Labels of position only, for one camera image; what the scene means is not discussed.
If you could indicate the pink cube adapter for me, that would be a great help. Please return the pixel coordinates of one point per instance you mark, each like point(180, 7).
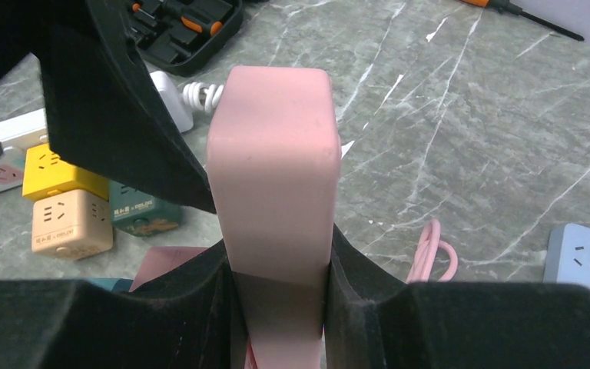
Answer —
point(160, 260)

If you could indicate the light blue power strip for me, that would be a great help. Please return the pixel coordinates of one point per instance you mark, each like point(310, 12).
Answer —
point(567, 259)

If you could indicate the orange handled screwdriver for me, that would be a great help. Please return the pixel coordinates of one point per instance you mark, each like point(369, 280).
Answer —
point(505, 6)

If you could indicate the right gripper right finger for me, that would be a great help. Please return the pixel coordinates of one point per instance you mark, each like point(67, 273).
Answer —
point(374, 320)

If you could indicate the dark green cube adapter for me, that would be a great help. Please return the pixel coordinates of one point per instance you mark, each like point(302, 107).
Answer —
point(140, 214)

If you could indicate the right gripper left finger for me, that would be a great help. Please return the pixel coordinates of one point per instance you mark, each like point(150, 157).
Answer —
point(186, 318)

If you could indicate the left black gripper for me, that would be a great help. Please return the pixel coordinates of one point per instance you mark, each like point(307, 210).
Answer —
point(103, 112)

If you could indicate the beige cube adapter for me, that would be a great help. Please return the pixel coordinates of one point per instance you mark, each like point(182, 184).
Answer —
point(71, 225)

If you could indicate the pink power strip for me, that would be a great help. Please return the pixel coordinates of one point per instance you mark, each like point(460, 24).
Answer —
point(273, 163)

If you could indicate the black tool case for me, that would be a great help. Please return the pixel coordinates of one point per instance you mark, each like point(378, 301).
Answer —
point(180, 37)

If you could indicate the yellow cube adapter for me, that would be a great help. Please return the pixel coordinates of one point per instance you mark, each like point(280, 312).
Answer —
point(46, 175)

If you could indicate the white power strip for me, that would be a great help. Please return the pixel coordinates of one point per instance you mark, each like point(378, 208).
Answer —
point(26, 131)

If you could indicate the teal cube adapter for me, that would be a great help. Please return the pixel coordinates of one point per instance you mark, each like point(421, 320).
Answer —
point(112, 284)

